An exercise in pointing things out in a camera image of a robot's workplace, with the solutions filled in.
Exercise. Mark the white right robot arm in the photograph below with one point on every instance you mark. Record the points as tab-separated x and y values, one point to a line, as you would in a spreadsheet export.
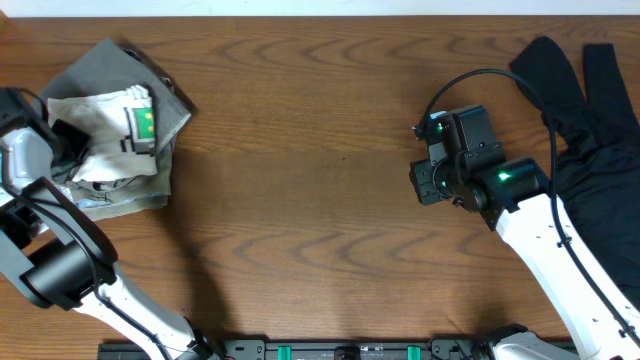
467	166

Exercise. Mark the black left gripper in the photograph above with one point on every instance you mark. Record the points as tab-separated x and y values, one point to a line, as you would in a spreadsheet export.
67	145

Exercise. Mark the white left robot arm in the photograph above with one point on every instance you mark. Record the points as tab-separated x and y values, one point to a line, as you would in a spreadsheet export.
54	255

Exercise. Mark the white t-shirt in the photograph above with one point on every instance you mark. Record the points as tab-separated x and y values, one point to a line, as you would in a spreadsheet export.
121	129

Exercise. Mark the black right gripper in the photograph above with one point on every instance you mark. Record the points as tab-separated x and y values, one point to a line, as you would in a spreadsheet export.
421	175

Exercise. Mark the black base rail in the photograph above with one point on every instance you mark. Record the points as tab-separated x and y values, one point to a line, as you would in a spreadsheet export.
434	349

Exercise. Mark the beige folded shorts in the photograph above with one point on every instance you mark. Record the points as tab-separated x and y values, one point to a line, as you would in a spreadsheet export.
108	200

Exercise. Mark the grey folded trousers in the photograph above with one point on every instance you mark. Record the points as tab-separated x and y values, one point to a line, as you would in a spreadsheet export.
110	67

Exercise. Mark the black garment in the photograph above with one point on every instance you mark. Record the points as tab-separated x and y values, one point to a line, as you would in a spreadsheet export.
598	174

